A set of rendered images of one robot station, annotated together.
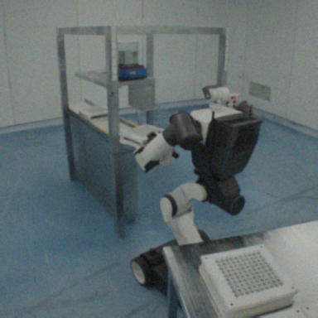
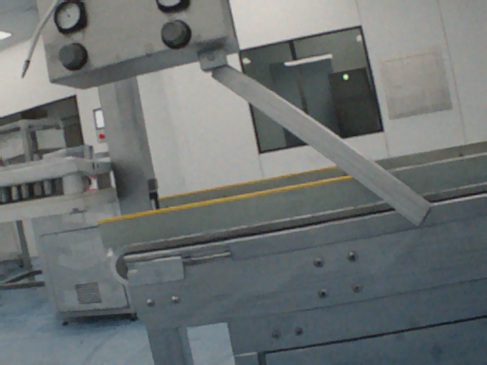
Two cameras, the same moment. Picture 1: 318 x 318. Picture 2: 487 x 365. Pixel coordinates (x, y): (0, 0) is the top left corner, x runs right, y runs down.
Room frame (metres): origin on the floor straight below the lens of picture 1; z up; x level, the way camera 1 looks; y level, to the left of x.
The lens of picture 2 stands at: (2.77, -0.33, 0.88)
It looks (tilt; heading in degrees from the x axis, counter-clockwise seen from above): 3 degrees down; 135
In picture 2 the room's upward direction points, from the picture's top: 11 degrees counter-clockwise
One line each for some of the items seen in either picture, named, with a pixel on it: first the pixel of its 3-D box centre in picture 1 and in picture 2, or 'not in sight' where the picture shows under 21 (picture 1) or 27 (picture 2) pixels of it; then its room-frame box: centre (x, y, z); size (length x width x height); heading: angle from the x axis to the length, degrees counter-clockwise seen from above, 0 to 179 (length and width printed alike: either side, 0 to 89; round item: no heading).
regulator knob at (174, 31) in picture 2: not in sight; (173, 28); (2.37, 0.07, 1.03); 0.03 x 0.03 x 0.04; 33
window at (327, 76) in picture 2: not in sight; (310, 89); (-0.19, 4.55, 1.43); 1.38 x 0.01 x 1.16; 28
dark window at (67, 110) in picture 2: not in sight; (39, 149); (-3.16, 2.96, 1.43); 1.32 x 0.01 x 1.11; 28
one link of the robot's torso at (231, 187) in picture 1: (219, 189); not in sight; (1.42, -0.34, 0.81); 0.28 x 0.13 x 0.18; 35
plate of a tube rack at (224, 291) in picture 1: (248, 275); not in sight; (0.72, -0.30, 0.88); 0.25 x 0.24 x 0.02; 103
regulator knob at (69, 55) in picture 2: not in sight; (69, 50); (2.27, 0.01, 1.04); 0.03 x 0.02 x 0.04; 33
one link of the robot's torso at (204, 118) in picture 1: (221, 139); not in sight; (1.44, -0.33, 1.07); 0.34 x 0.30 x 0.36; 125
